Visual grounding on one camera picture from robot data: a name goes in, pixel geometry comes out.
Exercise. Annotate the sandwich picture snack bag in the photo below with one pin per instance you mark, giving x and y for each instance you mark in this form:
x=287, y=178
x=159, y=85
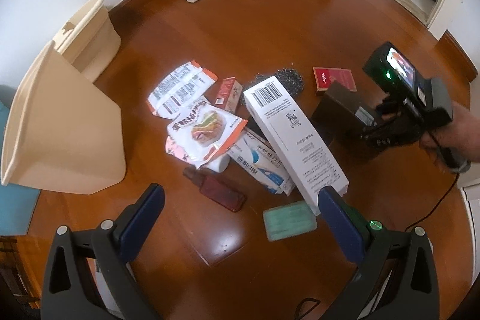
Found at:
x=205, y=131

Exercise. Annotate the steel wool scrubber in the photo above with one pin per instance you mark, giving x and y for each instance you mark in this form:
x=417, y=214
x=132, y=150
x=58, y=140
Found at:
x=290, y=79

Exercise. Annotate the beige square trash bin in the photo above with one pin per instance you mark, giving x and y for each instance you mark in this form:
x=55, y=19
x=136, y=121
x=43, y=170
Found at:
x=63, y=134

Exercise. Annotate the long white barcode box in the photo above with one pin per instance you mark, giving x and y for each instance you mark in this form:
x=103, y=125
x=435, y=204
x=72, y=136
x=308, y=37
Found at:
x=295, y=140

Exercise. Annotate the white orange snack wrapper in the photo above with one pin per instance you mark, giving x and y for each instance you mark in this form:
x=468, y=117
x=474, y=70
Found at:
x=179, y=88

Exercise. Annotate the small red carton box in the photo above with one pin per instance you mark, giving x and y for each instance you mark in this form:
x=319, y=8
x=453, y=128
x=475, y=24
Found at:
x=229, y=95

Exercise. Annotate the red cigarette pack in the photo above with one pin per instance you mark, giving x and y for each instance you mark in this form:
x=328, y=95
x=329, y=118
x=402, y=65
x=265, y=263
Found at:
x=325, y=76

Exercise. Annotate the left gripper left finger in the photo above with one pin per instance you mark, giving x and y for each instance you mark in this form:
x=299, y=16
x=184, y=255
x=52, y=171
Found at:
x=69, y=289

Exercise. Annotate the green soap bar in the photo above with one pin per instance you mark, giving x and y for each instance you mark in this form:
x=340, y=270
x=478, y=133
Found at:
x=289, y=220

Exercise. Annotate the person's right hand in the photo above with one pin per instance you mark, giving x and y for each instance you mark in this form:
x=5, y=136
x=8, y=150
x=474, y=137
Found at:
x=461, y=134

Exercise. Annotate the brown plastic bottle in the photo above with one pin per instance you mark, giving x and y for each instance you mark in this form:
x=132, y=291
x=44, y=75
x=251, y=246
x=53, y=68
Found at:
x=215, y=190

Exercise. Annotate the white tube with cap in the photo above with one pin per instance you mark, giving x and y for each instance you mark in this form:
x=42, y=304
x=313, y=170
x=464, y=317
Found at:
x=219, y=164

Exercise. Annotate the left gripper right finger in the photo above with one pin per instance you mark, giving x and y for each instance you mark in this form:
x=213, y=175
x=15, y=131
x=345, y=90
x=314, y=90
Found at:
x=395, y=275

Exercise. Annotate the blue white toothpaste box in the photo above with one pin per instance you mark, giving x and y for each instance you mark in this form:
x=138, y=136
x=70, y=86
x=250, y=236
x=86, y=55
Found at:
x=262, y=163

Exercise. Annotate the teal cooler box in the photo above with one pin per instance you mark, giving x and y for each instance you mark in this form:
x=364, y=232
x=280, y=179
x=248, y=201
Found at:
x=17, y=204

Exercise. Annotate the round beige lidded bucket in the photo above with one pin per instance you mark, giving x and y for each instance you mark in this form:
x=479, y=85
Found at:
x=88, y=40

